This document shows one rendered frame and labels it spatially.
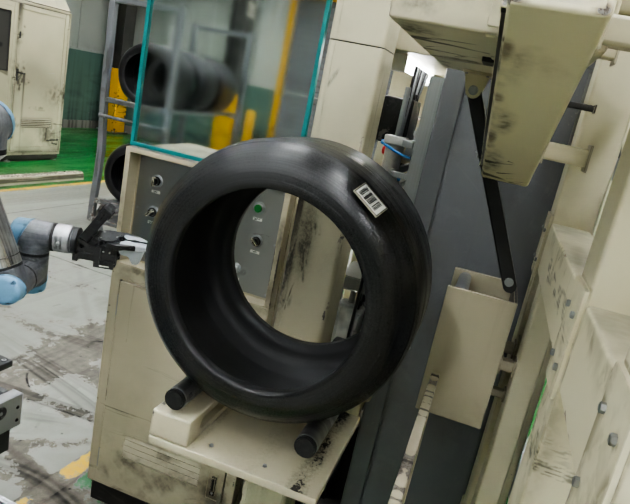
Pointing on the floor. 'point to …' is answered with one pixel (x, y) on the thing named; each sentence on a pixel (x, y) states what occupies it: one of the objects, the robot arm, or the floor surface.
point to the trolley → (128, 71)
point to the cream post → (355, 93)
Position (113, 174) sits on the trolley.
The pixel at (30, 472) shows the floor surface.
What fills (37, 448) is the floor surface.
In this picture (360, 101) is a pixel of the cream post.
